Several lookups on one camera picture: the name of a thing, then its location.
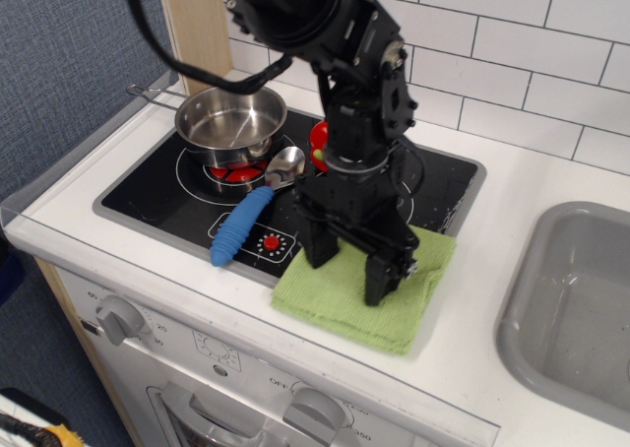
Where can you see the white toy oven front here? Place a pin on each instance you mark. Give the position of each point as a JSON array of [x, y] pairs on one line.
[[180, 387]]

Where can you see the red toy bell pepper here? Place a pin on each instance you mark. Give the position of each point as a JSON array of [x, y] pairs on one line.
[[318, 139]]

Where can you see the grey oven knob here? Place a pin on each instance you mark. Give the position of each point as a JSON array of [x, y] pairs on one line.
[[118, 319], [316, 415]]

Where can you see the green napkin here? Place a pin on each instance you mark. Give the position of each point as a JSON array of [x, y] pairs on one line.
[[332, 296]]

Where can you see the grey plastic sink basin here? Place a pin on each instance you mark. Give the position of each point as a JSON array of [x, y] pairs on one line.
[[564, 330]]

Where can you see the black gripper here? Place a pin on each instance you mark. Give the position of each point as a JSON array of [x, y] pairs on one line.
[[360, 205]]

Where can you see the grey left oven knob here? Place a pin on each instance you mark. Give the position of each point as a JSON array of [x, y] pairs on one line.
[[118, 319]]

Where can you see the yellow object at corner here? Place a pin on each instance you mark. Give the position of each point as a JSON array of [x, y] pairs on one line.
[[61, 436]]

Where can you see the grey right oven knob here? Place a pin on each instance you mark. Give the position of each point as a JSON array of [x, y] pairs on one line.
[[316, 415]]

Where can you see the stainless steel saucepan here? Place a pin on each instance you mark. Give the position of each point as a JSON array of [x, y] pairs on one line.
[[227, 130]]

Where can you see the blue handled metal spoon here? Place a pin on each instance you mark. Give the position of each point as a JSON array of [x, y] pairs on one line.
[[280, 172]]

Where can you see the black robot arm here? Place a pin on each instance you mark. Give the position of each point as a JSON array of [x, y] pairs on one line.
[[356, 51]]

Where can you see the wooden side post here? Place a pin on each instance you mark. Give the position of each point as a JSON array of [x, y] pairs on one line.
[[198, 33]]

